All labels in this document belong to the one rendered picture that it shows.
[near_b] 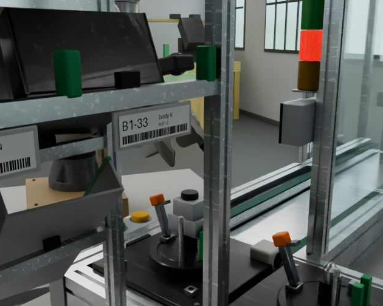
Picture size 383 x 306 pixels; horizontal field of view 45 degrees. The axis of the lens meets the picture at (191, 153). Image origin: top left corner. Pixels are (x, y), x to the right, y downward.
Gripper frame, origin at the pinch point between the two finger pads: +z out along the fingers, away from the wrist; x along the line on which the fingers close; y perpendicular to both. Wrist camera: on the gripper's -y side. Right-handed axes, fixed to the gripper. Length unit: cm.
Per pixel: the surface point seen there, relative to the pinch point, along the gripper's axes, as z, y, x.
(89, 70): -1.7, -22.3, 31.4
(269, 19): -251, 224, -573
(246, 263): 19.8, 6.8, -5.3
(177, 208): 6.3, 7.1, 2.2
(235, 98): -192, 344, -563
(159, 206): 3.6, 12.7, 0.5
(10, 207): -27, 77, -6
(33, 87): -1.1, -21.3, 36.5
